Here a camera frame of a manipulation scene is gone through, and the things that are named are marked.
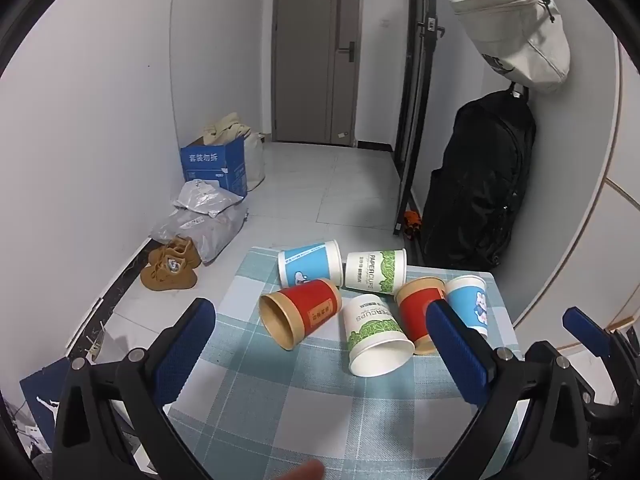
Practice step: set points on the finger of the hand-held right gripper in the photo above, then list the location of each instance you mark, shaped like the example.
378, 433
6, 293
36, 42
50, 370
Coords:
586, 329

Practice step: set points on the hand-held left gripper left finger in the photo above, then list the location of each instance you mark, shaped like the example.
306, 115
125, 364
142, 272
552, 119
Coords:
184, 355

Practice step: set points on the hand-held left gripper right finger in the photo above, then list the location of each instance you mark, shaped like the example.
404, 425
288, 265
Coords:
456, 355

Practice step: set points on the blue and white paper cup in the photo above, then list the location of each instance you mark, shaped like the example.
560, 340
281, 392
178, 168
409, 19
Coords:
310, 266
470, 300

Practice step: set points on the red and kraft paper cup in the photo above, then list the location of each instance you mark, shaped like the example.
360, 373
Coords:
305, 312
412, 310

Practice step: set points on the white green leaf paper cup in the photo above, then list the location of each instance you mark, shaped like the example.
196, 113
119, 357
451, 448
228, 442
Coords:
375, 271
375, 332

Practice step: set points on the person's left hand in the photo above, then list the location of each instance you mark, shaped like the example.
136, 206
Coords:
305, 471

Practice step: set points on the brown shoe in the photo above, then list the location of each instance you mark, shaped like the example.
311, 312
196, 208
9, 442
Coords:
177, 252
167, 276

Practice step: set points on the blue plaid tablecloth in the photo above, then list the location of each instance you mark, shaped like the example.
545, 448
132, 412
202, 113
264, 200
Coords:
280, 400

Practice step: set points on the large grey plastic parcel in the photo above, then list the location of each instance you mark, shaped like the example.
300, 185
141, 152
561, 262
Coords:
210, 232

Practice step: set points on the orange and black object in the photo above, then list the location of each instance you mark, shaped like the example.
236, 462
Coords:
412, 222

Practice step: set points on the dark blue shoe box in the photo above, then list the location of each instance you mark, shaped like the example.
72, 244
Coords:
42, 400

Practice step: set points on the small grey plastic parcel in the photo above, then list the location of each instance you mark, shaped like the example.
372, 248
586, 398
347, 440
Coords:
205, 197

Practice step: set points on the black backpack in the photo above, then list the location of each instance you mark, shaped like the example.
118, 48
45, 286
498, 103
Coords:
475, 185

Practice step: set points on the blue cardboard box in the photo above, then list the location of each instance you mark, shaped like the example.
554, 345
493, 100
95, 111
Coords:
215, 165

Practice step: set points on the white sack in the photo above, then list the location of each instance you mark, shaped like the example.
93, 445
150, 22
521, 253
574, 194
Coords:
255, 160

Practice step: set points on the beige cloth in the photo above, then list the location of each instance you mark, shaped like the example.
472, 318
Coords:
225, 127

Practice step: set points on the black framed door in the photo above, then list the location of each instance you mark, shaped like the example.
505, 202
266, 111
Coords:
417, 110

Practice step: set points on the white tote bag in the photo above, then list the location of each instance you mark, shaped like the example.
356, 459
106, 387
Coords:
520, 30

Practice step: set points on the grey door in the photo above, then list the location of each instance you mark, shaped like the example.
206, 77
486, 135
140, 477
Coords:
310, 60

